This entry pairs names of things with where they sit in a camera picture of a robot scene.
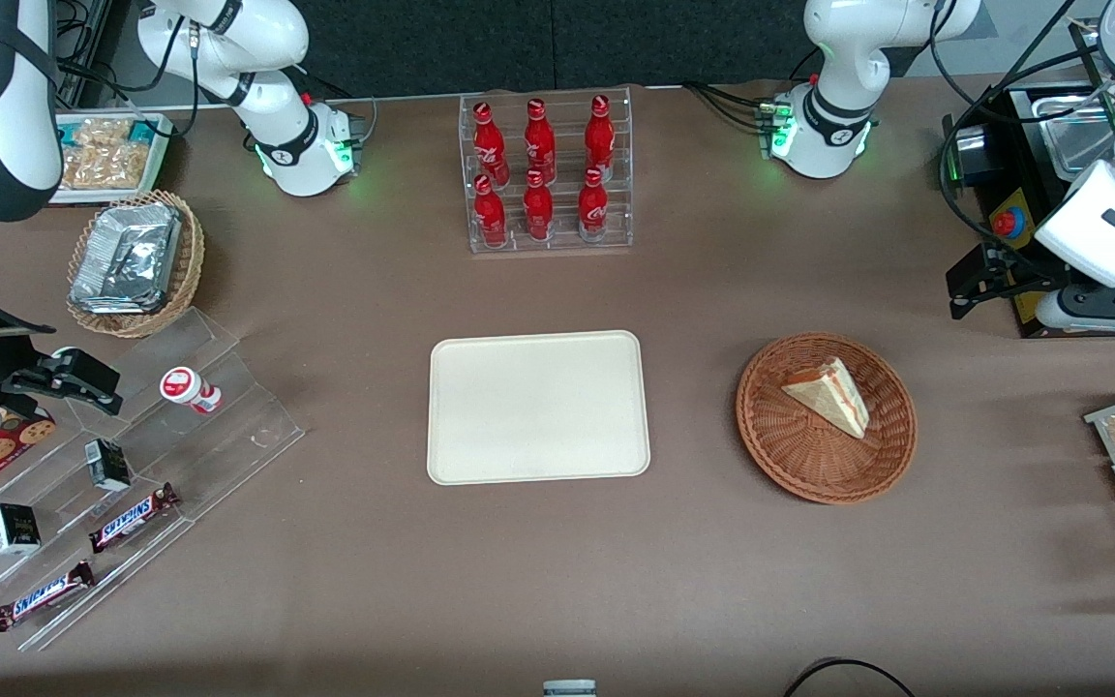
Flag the triangular toy sandwich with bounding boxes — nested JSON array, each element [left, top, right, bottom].
[[781, 356, 871, 440]]

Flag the light tan wicker basket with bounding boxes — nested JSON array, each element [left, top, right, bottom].
[[66, 190, 206, 339]]

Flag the white snack tray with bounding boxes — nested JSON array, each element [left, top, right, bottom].
[[49, 111, 174, 206]]

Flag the round brown wicker basket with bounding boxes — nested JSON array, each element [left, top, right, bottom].
[[736, 332, 919, 505]]

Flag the cream plastic tray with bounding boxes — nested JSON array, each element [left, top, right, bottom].
[[427, 330, 652, 486]]

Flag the small black carton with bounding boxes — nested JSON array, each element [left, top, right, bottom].
[[84, 438, 133, 492], [0, 502, 42, 556]]

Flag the small red white drink bottle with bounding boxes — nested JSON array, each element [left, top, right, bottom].
[[160, 367, 223, 415]]

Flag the black machine with metal pan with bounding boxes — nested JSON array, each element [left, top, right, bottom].
[[945, 82, 1115, 338]]

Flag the stack of foil trays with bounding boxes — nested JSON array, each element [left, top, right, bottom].
[[70, 201, 183, 316]]

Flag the brown Snickers bar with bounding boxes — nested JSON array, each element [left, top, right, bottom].
[[88, 482, 181, 555], [0, 560, 96, 632]]

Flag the clear acrylic stepped display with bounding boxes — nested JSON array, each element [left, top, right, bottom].
[[0, 308, 307, 652]]

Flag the red cola bottle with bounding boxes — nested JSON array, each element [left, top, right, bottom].
[[523, 170, 556, 243], [472, 101, 511, 187], [584, 94, 617, 181], [473, 174, 508, 249], [524, 98, 558, 183], [578, 167, 611, 243]]

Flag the clear acrylic bottle rack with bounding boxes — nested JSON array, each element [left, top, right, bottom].
[[458, 86, 636, 255]]

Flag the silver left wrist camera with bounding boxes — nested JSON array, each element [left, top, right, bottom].
[[1035, 285, 1115, 336]]

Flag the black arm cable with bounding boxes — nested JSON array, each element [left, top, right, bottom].
[[927, 0, 1115, 255]]

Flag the black cable bundle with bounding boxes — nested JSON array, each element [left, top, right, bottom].
[[681, 81, 783, 135]]

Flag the black looped cable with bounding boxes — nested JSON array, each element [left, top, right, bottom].
[[783, 657, 917, 697]]

